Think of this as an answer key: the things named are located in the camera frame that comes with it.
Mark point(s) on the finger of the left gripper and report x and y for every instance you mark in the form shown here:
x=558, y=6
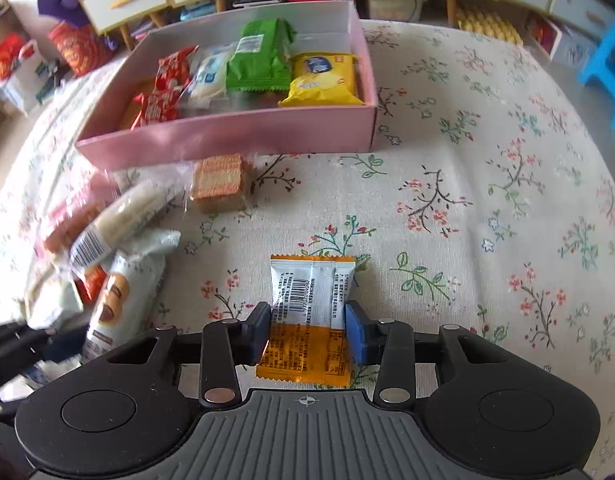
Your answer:
x=21, y=347

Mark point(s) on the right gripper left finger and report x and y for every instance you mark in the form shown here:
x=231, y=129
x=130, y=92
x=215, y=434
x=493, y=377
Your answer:
x=225, y=345

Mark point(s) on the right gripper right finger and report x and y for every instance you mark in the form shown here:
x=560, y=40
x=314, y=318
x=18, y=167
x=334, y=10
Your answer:
x=389, y=345

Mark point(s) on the cream white snack packet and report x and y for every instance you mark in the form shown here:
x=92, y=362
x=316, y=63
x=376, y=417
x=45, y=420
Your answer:
x=52, y=300

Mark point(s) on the orange white small packet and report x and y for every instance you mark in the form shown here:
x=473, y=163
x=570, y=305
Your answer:
x=307, y=341

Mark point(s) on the chocolate roll white packet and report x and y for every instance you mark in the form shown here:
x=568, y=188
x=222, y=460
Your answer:
x=129, y=292

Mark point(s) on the pink wafer snack pack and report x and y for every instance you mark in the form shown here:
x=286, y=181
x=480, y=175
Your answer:
x=60, y=228

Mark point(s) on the clear rice cracker pack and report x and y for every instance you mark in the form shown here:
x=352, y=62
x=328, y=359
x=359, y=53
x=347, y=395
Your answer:
x=122, y=219

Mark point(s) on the red snack packet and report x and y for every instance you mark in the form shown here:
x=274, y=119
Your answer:
x=156, y=107
x=173, y=72

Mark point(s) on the white blue bread packet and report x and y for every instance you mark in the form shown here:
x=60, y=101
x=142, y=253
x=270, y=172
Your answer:
x=207, y=85

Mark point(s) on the yellow biscuit packet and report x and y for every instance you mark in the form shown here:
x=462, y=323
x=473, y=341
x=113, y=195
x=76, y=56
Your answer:
x=322, y=79

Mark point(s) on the green snack packet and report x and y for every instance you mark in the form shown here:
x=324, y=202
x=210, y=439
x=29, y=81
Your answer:
x=261, y=61

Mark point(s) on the orange lotus cracker packet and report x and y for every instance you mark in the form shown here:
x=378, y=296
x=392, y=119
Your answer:
x=90, y=287

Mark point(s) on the brown wafer cracker stack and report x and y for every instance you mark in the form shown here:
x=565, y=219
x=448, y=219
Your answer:
x=221, y=183

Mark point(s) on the floral tablecloth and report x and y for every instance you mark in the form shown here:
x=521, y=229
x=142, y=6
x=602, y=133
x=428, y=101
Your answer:
x=483, y=216

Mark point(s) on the white shopping bag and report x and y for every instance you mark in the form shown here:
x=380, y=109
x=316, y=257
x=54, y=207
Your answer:
x=24, y=72

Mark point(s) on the pink cardboard box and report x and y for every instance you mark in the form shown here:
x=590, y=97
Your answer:
x=242, y=122

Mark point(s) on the yellow egg tray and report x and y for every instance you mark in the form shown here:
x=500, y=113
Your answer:
x=487, y=23

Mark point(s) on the blue plastic stool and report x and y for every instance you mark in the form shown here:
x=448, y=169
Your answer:
x=601, y=66

